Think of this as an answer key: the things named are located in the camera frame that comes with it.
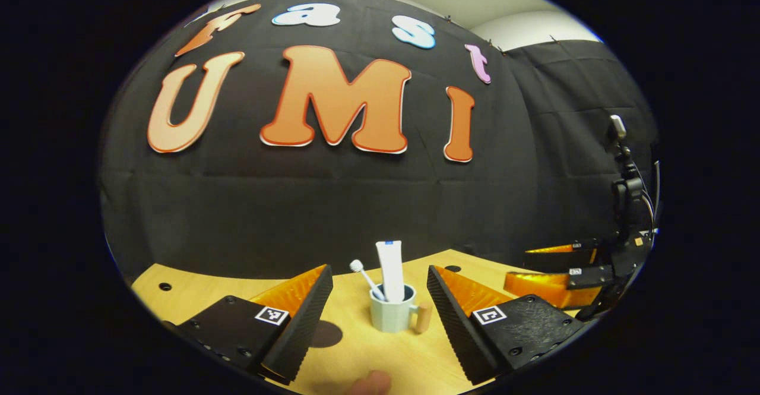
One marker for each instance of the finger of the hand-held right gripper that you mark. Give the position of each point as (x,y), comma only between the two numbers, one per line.
(546,291)
(558,261)

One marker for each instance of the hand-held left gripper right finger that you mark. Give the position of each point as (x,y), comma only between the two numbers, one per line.
(454,324)

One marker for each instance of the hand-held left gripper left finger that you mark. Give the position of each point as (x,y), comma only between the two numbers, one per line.
(303,324)

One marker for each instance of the dark brown round coaster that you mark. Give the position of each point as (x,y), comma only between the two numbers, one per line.
(329,334)

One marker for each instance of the white toothbrush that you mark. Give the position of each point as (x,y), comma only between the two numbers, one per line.
(365,275)

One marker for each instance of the white toothpaste tube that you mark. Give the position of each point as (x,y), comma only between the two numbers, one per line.
(390,270)

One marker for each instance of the black backdrop cloth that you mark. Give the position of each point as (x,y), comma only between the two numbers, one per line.
(356,205)

